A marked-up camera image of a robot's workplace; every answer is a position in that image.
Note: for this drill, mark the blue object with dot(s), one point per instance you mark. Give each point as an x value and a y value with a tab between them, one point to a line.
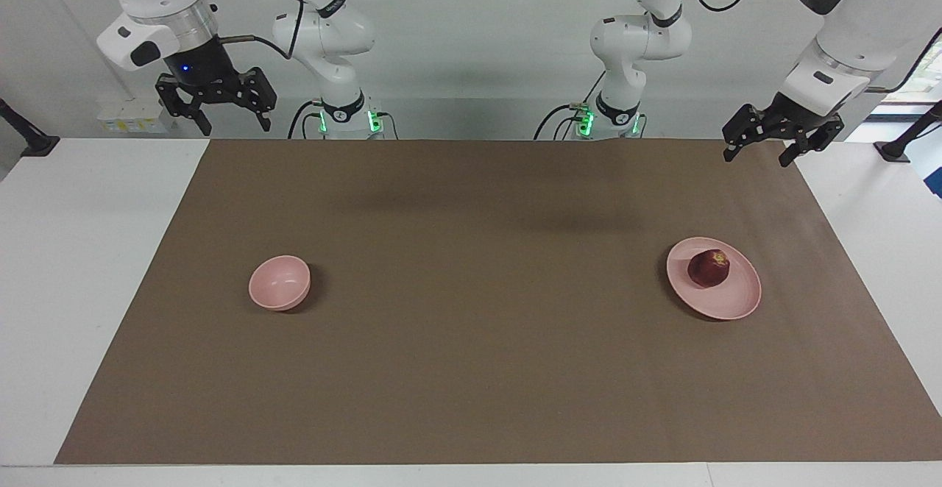
935	182

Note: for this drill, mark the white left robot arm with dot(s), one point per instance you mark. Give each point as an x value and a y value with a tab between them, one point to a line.
868	23

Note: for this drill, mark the window with outdoor view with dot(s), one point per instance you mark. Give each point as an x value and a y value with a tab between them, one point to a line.
929	79

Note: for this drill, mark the pink plate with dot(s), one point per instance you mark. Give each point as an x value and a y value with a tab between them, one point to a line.
725	303

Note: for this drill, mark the pink bowl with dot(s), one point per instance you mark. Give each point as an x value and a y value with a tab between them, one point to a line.
278	285

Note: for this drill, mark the dark red apple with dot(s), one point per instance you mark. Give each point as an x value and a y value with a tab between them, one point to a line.
708	270

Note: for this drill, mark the black stand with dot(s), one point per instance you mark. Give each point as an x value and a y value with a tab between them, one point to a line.
37	145
898	150

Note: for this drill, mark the white power strip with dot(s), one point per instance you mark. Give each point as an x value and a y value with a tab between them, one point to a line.
132	119

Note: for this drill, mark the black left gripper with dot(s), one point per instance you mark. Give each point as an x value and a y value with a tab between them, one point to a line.
802	119

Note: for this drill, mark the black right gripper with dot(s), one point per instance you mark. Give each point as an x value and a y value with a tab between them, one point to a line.
202	71

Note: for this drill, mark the brown table mat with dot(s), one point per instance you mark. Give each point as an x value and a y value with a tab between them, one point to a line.
478	340

